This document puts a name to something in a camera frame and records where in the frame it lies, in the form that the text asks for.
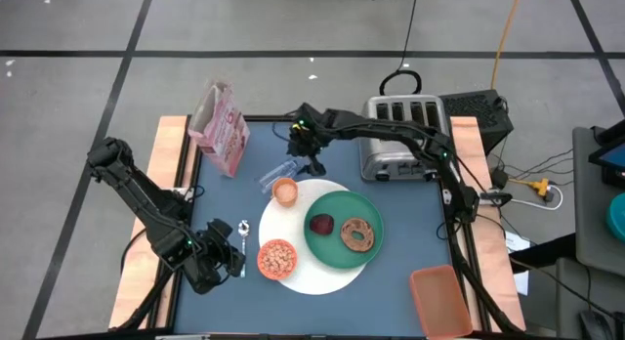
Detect black tablet screen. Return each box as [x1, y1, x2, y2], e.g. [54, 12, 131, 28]
[588, 118, 625, 188]

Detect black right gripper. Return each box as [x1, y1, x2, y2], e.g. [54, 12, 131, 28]
[286, 102, 327, 178]

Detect black perforated equipment box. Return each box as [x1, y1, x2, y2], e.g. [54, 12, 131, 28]
[437, 89, 515, 155]

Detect clear plastic glass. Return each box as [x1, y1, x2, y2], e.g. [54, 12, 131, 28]
[258, 158, 300, 194]

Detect pink cereal bag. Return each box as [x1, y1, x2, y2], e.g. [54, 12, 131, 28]
[187, 79, 251, 179]

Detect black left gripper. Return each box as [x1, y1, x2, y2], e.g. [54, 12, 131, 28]
[189, 218, 247, 295]

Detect yellow floor cable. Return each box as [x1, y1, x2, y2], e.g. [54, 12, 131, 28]
[490, 0, 523, 90]

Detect silver four-slot toaster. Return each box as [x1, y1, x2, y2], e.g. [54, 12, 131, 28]
[358, 94, 453, 183]

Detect black desk panel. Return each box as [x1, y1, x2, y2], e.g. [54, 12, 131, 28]
[507, 232, 577, 274]

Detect silver metal spoon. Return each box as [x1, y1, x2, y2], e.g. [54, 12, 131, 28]
[237, 219, 251, 278]

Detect orange rectangular tray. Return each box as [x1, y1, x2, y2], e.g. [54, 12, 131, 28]
[409, 264, 474, 340]

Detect grey desk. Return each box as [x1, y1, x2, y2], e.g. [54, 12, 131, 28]
[570, 126, 625, 264]

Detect teal round object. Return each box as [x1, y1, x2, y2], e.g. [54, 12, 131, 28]
[604, 191, 625, 243]

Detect dark red apple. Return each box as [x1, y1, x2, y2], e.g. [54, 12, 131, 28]
[309, 213, 336, 236]

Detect brown bagel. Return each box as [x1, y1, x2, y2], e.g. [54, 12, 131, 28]
[340, 217, 376, 253]

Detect white paper sheet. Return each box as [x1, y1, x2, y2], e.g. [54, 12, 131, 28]
[504, 231, 532, 296]

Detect black toaster power cord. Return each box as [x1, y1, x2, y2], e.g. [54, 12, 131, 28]
[378, 0, 423, 97]

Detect white cable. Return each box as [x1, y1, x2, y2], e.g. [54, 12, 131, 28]
[507, 186, 565, 212]

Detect yellow power adapter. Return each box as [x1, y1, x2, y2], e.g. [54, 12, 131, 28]
[529, 178, 553, 199]

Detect green round plate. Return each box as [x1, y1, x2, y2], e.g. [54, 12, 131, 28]
[303, 190, 386, 270]

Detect blue patterned bowl orange inside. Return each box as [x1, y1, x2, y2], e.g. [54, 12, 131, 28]
[256, 238, 298, 281]

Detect orange plastic cup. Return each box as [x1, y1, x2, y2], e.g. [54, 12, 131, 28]
[271, 177, 299, 208]

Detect grey low cabinet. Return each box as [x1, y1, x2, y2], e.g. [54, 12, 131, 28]
[555, 256, 625, 340]

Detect light wooden side board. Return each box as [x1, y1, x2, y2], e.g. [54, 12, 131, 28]
[448, 115, 526, 331]
[107, 115, 189, 330]

